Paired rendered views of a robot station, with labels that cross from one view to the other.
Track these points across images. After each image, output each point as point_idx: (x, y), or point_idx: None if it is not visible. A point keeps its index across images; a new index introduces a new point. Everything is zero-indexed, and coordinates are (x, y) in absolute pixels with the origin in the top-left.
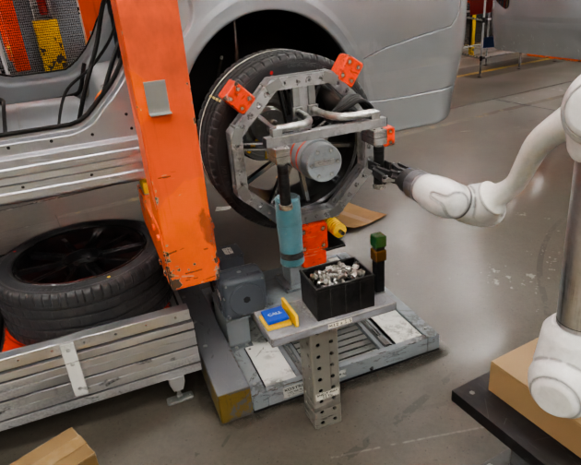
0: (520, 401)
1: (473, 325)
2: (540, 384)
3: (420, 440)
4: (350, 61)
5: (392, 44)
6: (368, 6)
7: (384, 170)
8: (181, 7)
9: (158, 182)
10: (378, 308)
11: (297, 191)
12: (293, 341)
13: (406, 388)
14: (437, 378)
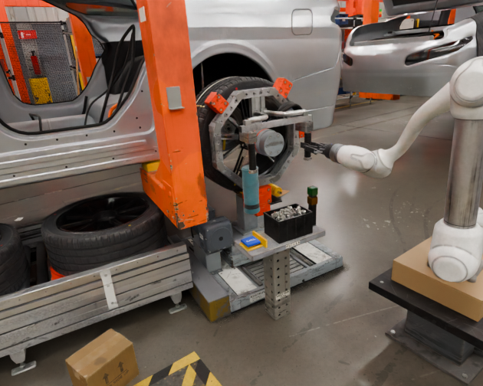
0: (415, 282)
1: (359, 251)
2: (440, 261)
3: (344, 321)
4: (285, 81)
5: (300, 77)
6: (287, 53)
7: (313, 146)
8: None
9: (172, 155)
10: (315, 234)
11: None
12: (249, 267)
13: (327, 291)
14: (346, 283)
